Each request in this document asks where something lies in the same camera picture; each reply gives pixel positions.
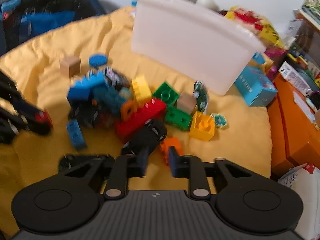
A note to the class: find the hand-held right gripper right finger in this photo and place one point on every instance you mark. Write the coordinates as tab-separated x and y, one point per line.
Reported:
173	162

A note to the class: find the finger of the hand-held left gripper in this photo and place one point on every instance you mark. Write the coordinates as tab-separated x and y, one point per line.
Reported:
17	95
22	123

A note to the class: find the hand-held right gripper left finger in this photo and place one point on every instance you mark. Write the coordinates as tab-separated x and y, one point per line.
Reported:
143	161

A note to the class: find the orange building brick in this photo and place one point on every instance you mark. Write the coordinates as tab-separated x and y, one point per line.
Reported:
167	145
128	111

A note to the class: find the small red building brick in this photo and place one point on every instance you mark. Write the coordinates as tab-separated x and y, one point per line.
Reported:
43	118

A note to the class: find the square yellow building brick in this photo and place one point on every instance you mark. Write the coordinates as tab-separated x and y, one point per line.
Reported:
201	128

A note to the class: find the long yellow building brick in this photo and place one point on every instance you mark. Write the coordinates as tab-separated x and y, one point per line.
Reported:
141	90

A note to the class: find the teal toy figure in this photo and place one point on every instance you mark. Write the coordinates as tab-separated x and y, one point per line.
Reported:
110	97

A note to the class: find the white plastic storage bin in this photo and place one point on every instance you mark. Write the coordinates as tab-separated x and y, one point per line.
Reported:
187	50

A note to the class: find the long red building brick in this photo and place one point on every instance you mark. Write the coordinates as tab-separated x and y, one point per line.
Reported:
140	122

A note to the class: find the green building brick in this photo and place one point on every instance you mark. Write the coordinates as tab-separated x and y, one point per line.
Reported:
177	118
166	93

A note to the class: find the yellow blanket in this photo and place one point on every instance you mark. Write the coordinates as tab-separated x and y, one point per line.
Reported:
45	55

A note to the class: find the small blue building brick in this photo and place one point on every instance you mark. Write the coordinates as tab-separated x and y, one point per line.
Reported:
76	135

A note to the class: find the wooden cube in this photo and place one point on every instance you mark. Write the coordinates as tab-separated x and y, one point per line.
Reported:
186	103
70	67

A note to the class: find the teal patterned round token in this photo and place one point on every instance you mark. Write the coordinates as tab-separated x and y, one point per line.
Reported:
220	121

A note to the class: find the patterned toy car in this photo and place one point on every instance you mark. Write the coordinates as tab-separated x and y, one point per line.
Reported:
115	77
85	116

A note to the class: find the large blue building brick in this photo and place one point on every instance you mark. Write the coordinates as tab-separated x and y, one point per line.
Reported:
85	88

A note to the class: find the black mesh basket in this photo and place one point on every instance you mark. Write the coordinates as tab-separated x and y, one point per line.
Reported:
50	22

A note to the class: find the blue round disc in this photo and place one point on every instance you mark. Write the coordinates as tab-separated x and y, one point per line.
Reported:
97	60

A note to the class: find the teal cardboard box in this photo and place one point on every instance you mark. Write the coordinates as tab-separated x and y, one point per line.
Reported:
255	87

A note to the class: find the white paper bag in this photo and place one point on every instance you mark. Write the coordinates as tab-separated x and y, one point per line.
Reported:
302	192

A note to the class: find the white small carton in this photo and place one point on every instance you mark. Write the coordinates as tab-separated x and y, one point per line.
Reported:
292	77

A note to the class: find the pink package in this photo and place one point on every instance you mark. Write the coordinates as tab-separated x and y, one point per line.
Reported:
275	52

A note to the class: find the yellow toy bag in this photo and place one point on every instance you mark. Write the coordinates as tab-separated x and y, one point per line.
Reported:
252	22

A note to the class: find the cluttered bookshelf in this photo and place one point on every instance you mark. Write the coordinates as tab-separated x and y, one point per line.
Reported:
310	30

